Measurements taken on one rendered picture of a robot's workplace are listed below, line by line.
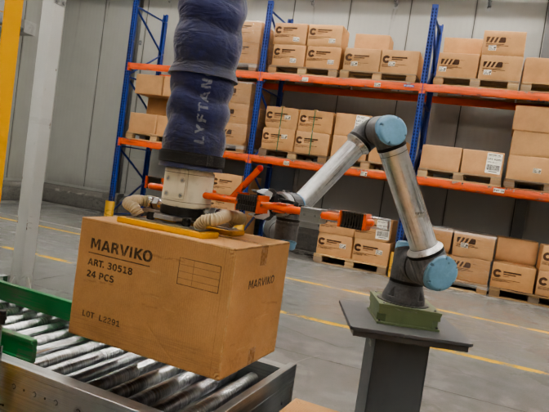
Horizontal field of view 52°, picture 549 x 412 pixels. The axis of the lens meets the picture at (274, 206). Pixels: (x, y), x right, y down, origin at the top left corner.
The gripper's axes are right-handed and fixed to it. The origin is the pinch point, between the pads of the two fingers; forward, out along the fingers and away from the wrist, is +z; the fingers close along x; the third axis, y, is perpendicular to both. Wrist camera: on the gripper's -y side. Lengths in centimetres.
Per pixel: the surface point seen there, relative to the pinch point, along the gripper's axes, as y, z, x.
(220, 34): 19, 7, 52
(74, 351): 68, 1, -66
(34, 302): 114, -21, -61
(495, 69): -9, -715, 206
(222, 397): 5, -2, -67
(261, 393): -8, -3, -62
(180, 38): 31, 11, 50
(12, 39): 68, 44, 39
